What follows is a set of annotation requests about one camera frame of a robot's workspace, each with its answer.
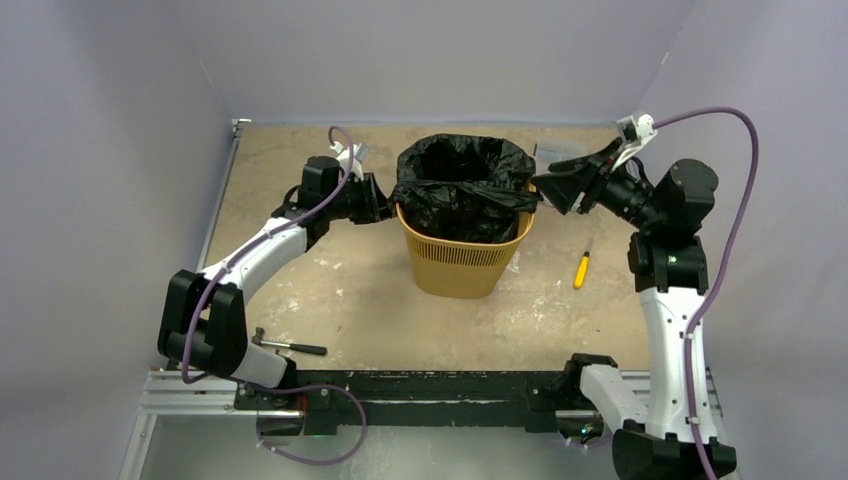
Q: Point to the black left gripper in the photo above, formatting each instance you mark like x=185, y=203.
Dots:
x=375, y=207

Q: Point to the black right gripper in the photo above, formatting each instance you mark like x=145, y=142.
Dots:
x=570, y=178

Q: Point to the black plastic trash bag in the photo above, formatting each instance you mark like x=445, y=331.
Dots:
x=464, y=188

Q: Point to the yellow plastic trash bin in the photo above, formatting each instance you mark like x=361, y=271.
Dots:
x=460, y=270

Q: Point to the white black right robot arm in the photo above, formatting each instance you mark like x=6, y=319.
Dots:
x=673, y=435

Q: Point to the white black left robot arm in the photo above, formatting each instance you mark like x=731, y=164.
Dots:
x=204, y=317

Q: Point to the clear plastic screw box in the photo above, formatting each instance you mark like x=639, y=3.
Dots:
x=554, y=150

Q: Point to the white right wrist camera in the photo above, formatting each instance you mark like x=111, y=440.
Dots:
x=635, y=131

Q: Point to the yellow handled screwdriver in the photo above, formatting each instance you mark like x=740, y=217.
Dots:
x=582, y=269

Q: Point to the black handled hammer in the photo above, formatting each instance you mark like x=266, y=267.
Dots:
x=259, y=339

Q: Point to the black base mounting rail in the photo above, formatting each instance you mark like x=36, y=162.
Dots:
x=535, y=401

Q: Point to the aluminium frame rail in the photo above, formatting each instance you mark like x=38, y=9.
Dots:
x=165, y=393

